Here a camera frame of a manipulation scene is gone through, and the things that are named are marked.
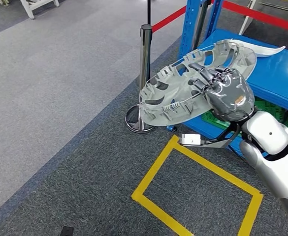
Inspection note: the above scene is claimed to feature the short red barrier belt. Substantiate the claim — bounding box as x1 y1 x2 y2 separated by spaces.
152 5 187 33

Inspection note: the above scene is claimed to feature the white plastic trim part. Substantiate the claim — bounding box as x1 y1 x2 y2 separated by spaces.
228 39 286 58

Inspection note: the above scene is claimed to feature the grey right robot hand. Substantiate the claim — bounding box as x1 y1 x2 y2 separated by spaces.
188 61 255 123

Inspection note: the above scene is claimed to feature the grey plastic wheel hubcap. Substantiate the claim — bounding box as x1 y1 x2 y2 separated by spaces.
138 39 258 127

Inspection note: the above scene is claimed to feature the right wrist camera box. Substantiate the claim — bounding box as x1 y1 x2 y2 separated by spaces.
178 133 202 146

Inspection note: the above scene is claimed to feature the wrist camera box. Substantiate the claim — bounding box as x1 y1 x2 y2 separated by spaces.
60 225 75 236
178 133 202 146

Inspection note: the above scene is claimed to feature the clear plastic hand wrap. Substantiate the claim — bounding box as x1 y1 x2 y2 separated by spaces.
208 70 255 123

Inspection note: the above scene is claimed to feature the blue metal shelf rack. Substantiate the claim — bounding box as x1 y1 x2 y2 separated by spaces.
167 0 288 160

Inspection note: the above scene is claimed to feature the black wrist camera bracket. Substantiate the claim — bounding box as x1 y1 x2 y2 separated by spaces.
201 122 242 149

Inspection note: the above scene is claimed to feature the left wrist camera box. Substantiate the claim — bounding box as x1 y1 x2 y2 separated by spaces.
60 225 75 236

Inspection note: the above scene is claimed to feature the long red barrier belt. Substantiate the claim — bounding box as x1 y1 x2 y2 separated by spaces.
222 0 288 35

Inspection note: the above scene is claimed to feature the stanchion with dark base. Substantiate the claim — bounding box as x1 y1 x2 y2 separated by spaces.
193 0 211 51

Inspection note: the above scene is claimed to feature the white table frame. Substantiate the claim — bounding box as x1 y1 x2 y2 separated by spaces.
20 0 60 20

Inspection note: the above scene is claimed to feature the chrome stanchion with shiny base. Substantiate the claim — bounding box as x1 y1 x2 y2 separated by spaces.
125 24 156 134

